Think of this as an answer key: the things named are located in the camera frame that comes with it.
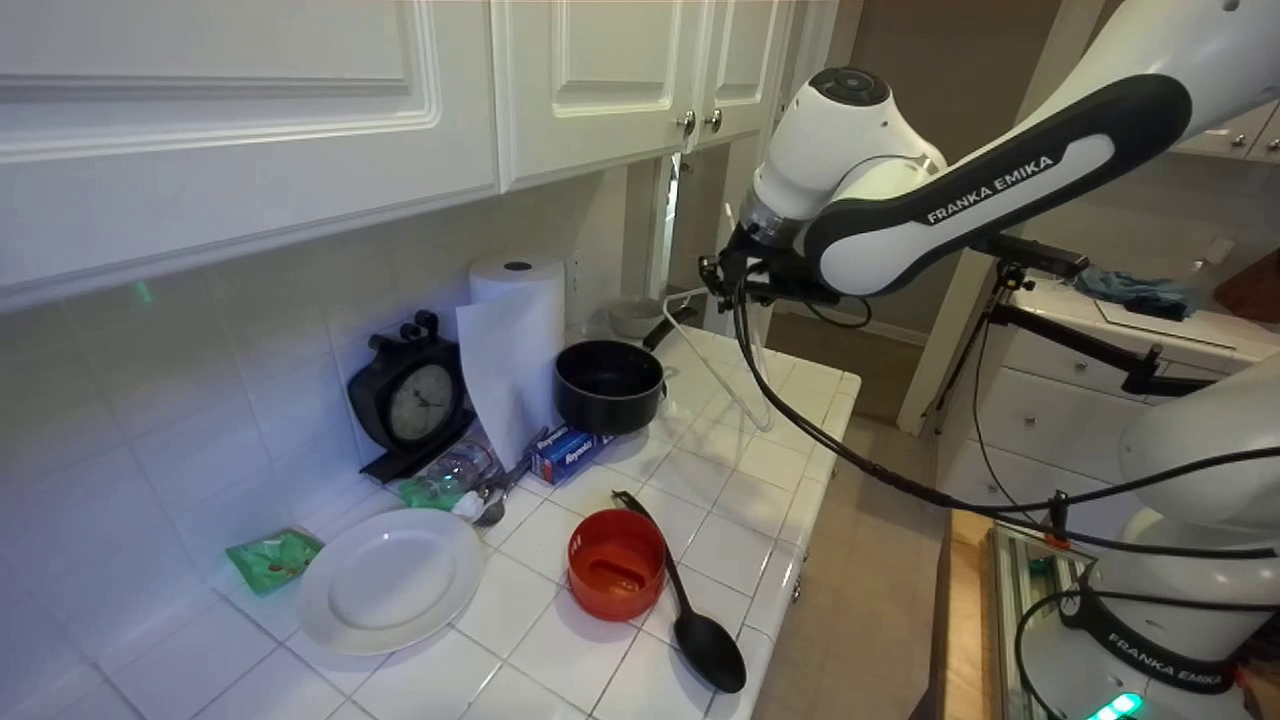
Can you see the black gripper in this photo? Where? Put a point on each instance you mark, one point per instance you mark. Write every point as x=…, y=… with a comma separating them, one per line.
x=767, y=260

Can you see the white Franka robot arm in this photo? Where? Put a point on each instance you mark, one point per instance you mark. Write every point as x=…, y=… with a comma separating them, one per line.
x=1012, y=173

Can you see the round metal cabinet knob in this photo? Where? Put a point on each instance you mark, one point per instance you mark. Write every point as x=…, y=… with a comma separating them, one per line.
x=715, y=122
x=684, y=126

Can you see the white paper towel roll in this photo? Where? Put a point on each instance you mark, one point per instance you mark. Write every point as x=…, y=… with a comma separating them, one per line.
x=513, y=345

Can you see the blue and orange foil box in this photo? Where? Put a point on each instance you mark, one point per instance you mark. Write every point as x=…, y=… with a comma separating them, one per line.
x=565, y=453

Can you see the red measuring cup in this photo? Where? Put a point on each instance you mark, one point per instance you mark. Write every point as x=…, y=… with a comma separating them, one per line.
x=617, y=564

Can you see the white lower cabinets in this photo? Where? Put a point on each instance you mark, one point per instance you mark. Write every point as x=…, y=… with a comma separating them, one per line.
x=1026, y=415

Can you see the white cabinets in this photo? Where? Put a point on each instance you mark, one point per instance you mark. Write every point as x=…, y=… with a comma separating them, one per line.
x=265, y=122
x=1026, y=415

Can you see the black alarm clock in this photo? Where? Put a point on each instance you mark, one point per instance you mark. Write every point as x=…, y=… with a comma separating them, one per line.
x=416, y=401

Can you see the black plastic spoon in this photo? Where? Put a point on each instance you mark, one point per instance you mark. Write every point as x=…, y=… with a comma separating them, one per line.
x=705, y=647

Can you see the green packet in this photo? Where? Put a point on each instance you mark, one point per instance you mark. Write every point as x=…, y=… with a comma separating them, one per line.
x=272, y=560
x=430, y=492

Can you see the wooden board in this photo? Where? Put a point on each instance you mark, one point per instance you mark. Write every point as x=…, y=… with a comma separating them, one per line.
x=967, y=612

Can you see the blue cloth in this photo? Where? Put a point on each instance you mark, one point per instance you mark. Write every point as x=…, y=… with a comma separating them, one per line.
x=1134, y=288

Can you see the white plate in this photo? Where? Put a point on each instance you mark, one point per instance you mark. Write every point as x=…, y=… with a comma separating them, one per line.
x=392, y=580

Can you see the white upper cabinets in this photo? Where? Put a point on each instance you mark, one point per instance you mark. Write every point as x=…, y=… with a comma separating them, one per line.
x=265, y=122

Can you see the black camera bar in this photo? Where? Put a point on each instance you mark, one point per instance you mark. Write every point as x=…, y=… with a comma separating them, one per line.
x=1035, y=251

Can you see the black camera stand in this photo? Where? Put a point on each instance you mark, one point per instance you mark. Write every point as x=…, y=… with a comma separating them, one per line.
x=1082, y=342

